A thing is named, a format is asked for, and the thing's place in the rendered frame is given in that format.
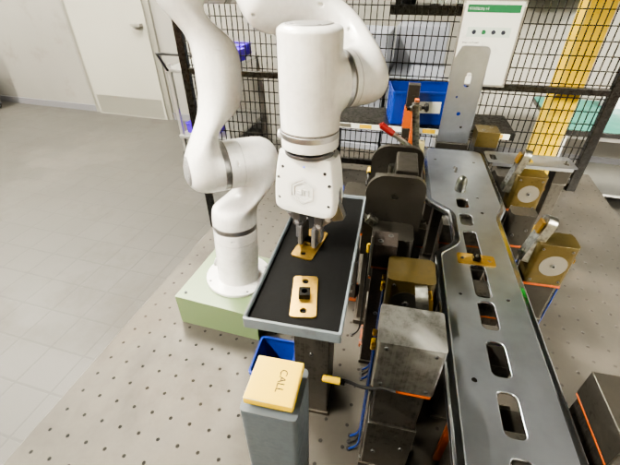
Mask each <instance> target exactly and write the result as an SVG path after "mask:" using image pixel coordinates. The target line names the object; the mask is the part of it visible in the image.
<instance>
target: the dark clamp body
mask: <svg viewBox="0 0 620 465"><path fill-rule="evenodd" d="M375 231H380V232H388V233H398V234H399V240H398V251H397V256H404V257H411V249H412V244H413V226H412V225H410V224H406V223H398V222H390V221H378V223H377V224H373V231H372V237H371V242H370V244H369V243H368V244H367V247H366V252H367V261H366V269H365V277H364V292H365V284H366V277H367V274H368V279H370V278H371V271H372V268H371V265H370V264H371V256H372V249H373V241H374V235H375ZM364 292H363V300H362V308H361V315H360V322H359V327H358V329H357V330H356V331H355V332H354V333H350V336H353V335H354V334H356V333H357V332H358V331H359V329H360V327H361V330H360V338H359V344H358V346H359V347H360V345H362V342H363V334H364V324H363V325H361V321H362V313H363V307H364ZM368 293H369V292H367V296H366V304H365V311H364V321H365V314H366V307H367V299H368Z"/></svg>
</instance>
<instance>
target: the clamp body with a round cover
mask: <svg viewBox="0 0 620 465"><path fill-rule="evenodd" d="M415 286H427V287H428V291H432V295H434V291H435V286H436V275H435V263H434V262H433V261H431V260H425V259H418V258H411V257H404V256H390V257H389V259H388V264H387V275H386V274H383V275H382V281H381V287H380V291H381V297H380V303H379V308H378V315H377V321H376V329H377V325H378V319H379V314H380V308H381V304H391V305H397V306H403V307H409V308H415V309H416V302H415ZM368 367H369V365H367V366H366V367H365V368H362V367H361V368H360V371H362V372H360V373H359V375H360V377H359V380H360V381H363V380H364V379H365V378H367V376H368V374H367V375H366V376H364V374H366V373H367V372H368V370H367V371H365V372H364V373H363V371H364V369H366V368H368ZM368 369H369V368H368ZM362 376H364V377H362Z"/></svg>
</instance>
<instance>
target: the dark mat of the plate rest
mask: <svg viewBox="0 0 620 465"><path fill-rule="evenodd" d="M363 202H364V200H363V199H356V198H347V197H343V198H342V205H343V207H344V210H345V213H346V216H345V218H344V220H343V221H331V222H330V223H329V224H327V225H325V226H324V232H326V233H328V236H327V238H326V239H325V241H324V242H323V244H322V245H321V246H320V248H319V249H318V251H317V252H316V254H315V256H314V257H313V259H312V260H310V261H308V260H304V259H301V258H298V257H294V256H292V251H293V250H294V248H295V247H296V246H297V245H298V237H297V236H296V224H294V223H293V221H291V223H290V225H289V227H288V230H287V232H286V233H285V235H284V237H283V240H282V242H281V244H280V247H279V250H278V252H277V254H276V255H275V257H274V260H273V262H272V264H271V266H270V268H269V271H268V274H267V276H266V278H265V280H264V282H263V284H262V286H261V288H260V291H259V293H258V295H257V297H256V299H255V302H254V304H253V306H252V308H251V310H250V313H249V315H248V317H252V318H258V319H264V320H269V321H274V322H280V323H285V324H291V325H296V326H302V327H308V328H317V329H323V330H328V331H334V332H339V331H340V321H341V317H342V312H343V306H344V302H345V297H346V291H347V287H348V282H349V277H350V272H351V267H352V258H353V253H354V247H355V243H356V238H357V233H358V228H359V223H360V218H361V213H362V208H363ZM295 276H315V277H317V278H318V284H317V306H316V318H313V319H311V318H292V317H290V308H291V300H292V286H293V278H294V277H295Z"/></svg>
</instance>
